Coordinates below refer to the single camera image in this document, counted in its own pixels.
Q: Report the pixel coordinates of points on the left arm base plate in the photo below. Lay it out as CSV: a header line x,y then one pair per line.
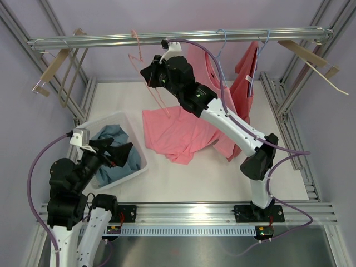
x,y
124,214

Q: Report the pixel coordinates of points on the dark pink t-shirt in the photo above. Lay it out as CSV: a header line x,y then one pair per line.
x,y
242,88

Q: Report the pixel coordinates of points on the right beige clip hanger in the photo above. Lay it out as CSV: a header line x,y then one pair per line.
x,y
312,60

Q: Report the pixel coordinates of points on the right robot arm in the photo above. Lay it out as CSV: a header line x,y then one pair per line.
x,y
177,76

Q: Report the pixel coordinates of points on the beige clip hanger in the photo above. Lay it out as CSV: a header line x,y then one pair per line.
x,y
312,60
52,69

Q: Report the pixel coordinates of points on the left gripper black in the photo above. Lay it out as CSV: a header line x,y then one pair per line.
x,y
118,153

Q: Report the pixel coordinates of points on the light pink t-shirt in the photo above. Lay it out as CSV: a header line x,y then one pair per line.
x,y
182,134

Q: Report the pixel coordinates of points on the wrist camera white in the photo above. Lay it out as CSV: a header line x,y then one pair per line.
x,y
172,49
80,138

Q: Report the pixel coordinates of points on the left beige clip hanger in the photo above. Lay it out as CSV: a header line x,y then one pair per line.
x,y
52,69

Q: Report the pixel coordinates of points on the blue-grey t-shirt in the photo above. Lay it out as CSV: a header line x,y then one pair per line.
x,y
108,175

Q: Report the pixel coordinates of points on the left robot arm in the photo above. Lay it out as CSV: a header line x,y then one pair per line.
x,y
76,237

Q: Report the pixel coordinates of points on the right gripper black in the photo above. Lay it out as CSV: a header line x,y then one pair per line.
x,y
151,73

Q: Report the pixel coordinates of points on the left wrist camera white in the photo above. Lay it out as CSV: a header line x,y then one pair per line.
x,y
80,138

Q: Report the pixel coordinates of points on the aluminium front frame rail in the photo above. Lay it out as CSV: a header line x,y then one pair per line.
x,y
221,213

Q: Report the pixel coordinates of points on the white slotted cable duct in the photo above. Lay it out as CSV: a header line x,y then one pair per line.
x,y
180,231

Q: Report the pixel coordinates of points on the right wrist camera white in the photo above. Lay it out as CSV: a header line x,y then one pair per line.
x,y
172,49

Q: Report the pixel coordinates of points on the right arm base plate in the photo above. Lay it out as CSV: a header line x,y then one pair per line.
x,y
254,214

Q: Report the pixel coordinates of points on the white plastic basket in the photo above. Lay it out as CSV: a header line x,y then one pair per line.
x,y
127,122

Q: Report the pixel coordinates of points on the aluminium hanging rail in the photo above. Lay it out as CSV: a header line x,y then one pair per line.
x,y
314,34

